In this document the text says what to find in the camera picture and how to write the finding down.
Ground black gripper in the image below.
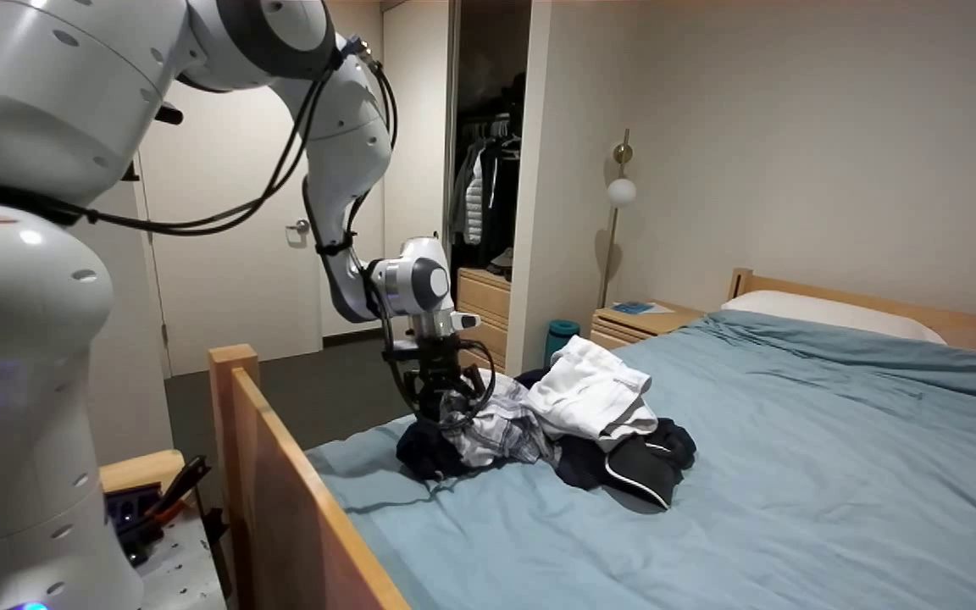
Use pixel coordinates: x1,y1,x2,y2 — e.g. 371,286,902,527
384,326,499,441

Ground grey plaid pajama pants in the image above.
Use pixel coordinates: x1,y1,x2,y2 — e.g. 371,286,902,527
444,370,562,475

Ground wooden dresser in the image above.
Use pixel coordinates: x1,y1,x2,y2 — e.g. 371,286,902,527
451,266,515,372

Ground teal bin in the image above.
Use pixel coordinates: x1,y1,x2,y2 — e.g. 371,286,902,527
542,318,585,367

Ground wooden nightstand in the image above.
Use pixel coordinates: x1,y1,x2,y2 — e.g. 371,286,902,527
585,299,706,354

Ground hanging closet clothes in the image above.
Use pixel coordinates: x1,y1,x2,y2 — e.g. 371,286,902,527
451,104,529,276

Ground white room door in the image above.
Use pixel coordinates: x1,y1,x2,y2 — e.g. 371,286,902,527
137,82,328,379

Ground white closet door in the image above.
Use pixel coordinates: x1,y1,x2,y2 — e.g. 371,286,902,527
380,0,453,344

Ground small wooden table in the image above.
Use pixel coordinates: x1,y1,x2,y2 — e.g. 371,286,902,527
94,447,190,501

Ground light blue bed sheet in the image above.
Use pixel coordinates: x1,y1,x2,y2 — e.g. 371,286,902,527
305,309,976,610

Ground white pillow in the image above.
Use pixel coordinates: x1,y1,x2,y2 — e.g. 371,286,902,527
721,290,948,348

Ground wooden bed frame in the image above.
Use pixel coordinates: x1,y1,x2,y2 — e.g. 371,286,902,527
207,267,976,610

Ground globe wall lamp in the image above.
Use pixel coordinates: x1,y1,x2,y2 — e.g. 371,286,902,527
595,130,640,311

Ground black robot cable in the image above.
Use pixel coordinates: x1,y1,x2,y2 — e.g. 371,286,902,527
0,37,402,257

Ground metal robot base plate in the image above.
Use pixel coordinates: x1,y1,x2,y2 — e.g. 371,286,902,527
130,511,228,610

